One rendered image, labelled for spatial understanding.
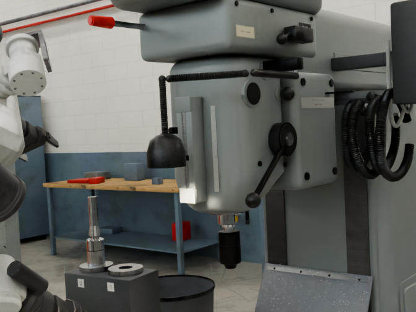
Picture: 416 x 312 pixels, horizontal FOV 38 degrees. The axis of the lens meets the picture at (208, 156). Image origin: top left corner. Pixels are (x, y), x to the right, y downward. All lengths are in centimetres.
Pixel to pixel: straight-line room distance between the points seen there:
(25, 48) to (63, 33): 737
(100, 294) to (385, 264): 72
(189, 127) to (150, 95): 613
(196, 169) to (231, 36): 27
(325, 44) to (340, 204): 41
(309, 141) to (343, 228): 32
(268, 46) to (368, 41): 50
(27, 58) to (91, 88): 693
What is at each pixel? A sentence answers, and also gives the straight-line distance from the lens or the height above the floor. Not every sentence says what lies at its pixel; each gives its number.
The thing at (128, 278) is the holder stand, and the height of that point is 113.
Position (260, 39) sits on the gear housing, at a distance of 121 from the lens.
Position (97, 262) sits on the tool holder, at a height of 115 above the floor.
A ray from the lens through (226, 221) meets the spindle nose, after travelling 129.
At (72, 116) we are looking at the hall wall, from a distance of 841.
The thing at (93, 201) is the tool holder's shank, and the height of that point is 131.
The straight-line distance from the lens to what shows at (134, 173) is 708.
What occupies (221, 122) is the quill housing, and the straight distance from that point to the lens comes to 119.
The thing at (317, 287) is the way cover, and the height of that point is 106.
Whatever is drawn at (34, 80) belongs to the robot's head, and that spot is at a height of 159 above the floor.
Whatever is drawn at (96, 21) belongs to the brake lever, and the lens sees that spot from 118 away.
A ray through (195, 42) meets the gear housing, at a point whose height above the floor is 165.
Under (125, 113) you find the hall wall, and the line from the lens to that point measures 762.
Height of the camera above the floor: 149
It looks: 3 degrees down
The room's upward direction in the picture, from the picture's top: 3 degrees counter-clockwise
